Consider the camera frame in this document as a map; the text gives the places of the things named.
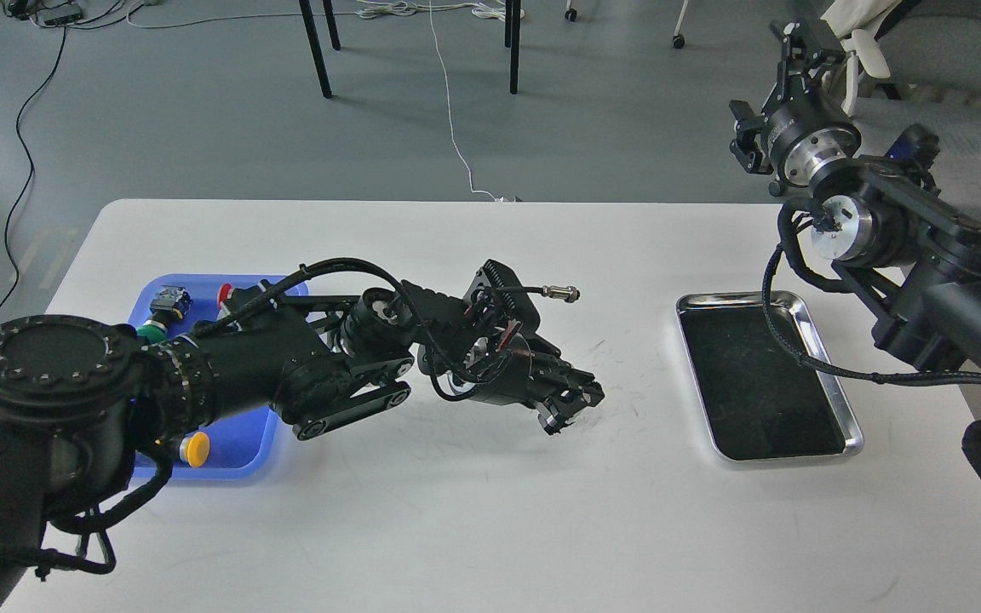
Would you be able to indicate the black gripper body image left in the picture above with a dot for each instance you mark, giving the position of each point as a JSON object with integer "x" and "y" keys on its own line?
{"x": 486, "y": 340}

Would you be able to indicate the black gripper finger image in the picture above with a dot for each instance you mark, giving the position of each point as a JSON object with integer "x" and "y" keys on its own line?
{"x": 571, "y": 388}
{"x": 745, "y": 146}
{"x": 558, "y": 411}
{"x": 807, "y": 47}

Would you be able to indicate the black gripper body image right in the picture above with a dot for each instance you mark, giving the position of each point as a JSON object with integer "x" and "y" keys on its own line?
{"x": 803, "y": 130}

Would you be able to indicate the black robot arm image left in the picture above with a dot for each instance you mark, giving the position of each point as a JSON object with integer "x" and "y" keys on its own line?
{"x": 90, "y": 413}

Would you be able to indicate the silver metal tray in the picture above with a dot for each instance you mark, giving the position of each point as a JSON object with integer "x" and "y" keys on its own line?
{"x": 760, "y": 405}

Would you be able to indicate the blue plastic tray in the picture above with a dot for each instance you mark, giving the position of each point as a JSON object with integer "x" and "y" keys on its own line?
{"x": 241, "y": 444}

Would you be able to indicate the beige cloth on chair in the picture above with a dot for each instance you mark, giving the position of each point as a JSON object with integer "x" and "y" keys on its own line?
{"x": 856, "y": 23}

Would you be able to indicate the grey office chair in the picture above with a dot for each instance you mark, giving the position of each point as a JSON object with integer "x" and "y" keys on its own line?
{"x": 933, "y": 49}

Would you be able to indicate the black table leg right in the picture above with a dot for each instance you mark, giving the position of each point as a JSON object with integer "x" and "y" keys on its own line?
{"x": 512, "y": 10}

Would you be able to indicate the black table leg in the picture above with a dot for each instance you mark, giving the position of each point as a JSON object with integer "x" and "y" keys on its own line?
{"x": 512, "y": 10}
{"x": 313, "y": 38}

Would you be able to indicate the black table leg left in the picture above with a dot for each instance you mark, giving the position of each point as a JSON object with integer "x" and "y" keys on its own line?
{"x": 313, "y": 38}

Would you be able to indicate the red push button switch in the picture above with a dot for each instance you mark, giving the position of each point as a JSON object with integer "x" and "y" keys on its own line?
{"x": 223, "y": 295}

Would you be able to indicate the yellow push button switch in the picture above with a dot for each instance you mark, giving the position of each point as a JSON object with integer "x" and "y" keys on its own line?
{"x": 191, "y": 449}

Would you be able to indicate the green push button switch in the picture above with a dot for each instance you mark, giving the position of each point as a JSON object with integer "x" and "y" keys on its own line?
{"x": 169, "y": 306}

